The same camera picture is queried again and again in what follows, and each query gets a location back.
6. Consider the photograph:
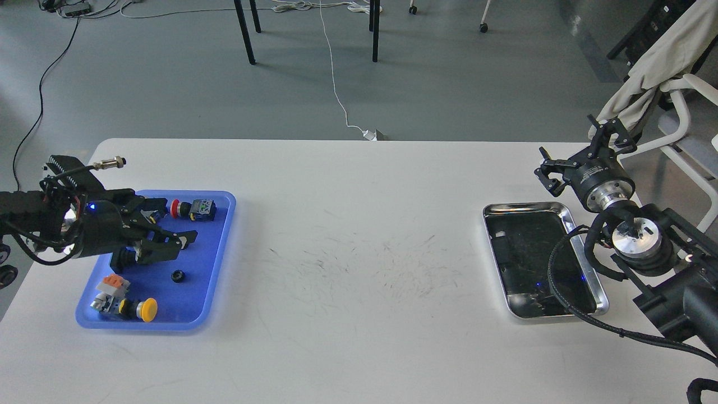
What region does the white power cable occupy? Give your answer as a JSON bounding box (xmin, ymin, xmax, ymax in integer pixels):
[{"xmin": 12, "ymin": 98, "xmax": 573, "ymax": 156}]
[{"xmin": 272, "ymin": 0, "xmax": 389, "ymax": 141}]

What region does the black floor cable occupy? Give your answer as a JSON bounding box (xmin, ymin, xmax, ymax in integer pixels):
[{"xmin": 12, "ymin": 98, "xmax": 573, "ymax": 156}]
[{"xmin": 12, "ymin": 0, "xmax": 135, "ymax": 186}]

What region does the red push button switch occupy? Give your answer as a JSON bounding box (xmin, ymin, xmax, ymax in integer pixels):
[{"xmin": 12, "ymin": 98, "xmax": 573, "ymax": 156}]
[{"xmin": 168, "ymin": 199, "xmax": 217, "ymax": 222}]

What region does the silver metal tray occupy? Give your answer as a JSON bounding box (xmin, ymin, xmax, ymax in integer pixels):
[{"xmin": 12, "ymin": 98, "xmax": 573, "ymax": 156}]
[{"xmin": 482, "ymin": 201, "xmax": 610, "ymax": 322}]

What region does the orange white contact block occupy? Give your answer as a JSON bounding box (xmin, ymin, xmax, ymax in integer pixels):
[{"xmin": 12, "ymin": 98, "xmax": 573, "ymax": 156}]
[{"xmin": 96, "ymin": 273, "xmax": 131, "ymax": 299}]

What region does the beige cloth on chair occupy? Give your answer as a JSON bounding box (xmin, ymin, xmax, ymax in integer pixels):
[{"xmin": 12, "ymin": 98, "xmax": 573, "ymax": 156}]
[{"xmin": 596, "ymin": 1, "xmax": 717, "ymax": 131}]

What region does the black table leg right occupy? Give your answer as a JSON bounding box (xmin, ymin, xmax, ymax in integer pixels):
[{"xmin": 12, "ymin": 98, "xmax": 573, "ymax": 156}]
[{"xmin": 369, "ymin": 0, "xmax": 381, "ymax": 62}]

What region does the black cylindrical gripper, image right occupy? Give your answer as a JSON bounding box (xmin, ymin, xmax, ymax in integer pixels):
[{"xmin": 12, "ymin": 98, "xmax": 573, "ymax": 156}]
[{"xmin": 534, "ymin": 114, "xmax": 638, "ymax": 213}]

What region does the black table leg left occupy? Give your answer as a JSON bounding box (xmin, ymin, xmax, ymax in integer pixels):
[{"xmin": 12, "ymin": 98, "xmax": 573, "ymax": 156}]
[{"xmin": 233, "ymin": 0, "xmax": 262, "ymax": 66}]

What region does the blue plastic tray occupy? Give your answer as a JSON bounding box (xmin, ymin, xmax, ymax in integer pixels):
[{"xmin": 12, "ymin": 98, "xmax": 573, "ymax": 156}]
[{"xmin": 75, "ymin": 189, "xmax": 236, "ymax": 332}]

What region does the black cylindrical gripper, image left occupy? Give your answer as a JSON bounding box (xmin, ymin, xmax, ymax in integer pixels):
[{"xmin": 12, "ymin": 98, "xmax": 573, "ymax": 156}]
[{"xmin": 73, "ymin": 190, "xmax": 198, "ymax": 264}]

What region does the black push button switch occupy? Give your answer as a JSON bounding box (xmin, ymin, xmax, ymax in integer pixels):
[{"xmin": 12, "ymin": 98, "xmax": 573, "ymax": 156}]
[{"xmin": 109, "ymin": 247, "xmax": 147, "ymax": 274}]

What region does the black table leg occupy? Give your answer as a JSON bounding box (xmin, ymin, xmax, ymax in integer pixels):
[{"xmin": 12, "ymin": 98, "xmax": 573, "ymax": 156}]
[
  {"xmin": 233, "ymin": 0, "xmax": 262, "ymax": 66},
  {"xmin": 369, "ymin": 0, "xmax": 381, "ymax": 62}
]

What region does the yellow push button switch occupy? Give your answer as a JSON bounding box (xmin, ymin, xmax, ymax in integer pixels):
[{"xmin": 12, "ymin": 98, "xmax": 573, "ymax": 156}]
[{"xmin": 90, "ymin": 296, "xmax": 158, "ymax": 323}]

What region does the small black gear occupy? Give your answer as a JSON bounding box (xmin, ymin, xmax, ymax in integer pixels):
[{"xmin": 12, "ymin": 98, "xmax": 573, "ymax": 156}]
[{"xmin": 170, "ymin": 269, "xmax": 186, "ymax": 282}]

